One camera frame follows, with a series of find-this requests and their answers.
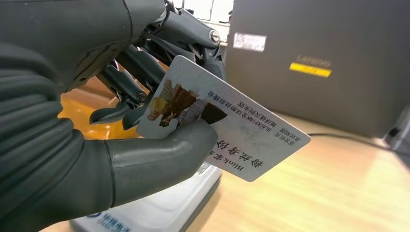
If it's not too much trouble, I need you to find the black laptop cable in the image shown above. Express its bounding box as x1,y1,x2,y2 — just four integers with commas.
307,131,410,158

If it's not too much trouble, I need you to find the grey card reader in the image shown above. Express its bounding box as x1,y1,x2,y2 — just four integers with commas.
70,161,223,232

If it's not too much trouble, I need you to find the white ID card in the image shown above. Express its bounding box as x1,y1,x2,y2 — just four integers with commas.
136,55,312,183

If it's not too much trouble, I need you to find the grey laptop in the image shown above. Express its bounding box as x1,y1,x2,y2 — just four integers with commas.
224,0,410,139

